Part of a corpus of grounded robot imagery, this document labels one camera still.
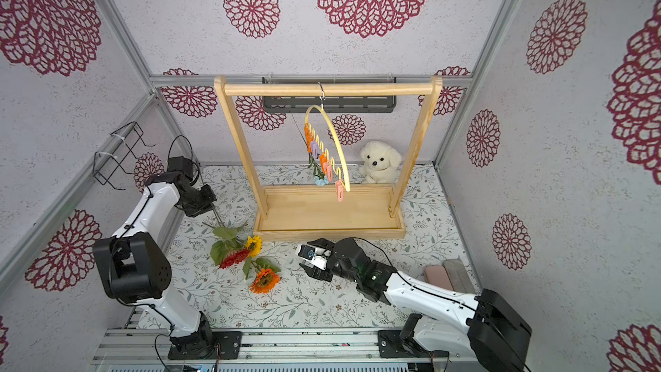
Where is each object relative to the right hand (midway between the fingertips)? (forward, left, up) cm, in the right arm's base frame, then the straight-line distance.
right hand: (305, 248), depth 76 cm
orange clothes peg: (+39, +1, +9) cm, 40 cm away
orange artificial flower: (-5, +14, -12) cm, 19 cm away
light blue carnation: (+31, -2, -4) cm, 31 cm away
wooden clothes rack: (+24, -9, -16) cm, 30 cm away
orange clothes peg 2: (+20, -5, +18) cm, 27 cm away
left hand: (+17, +34, -2) cm, 38 cm away
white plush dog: (+37, -26, -1) cm, 45 cm away
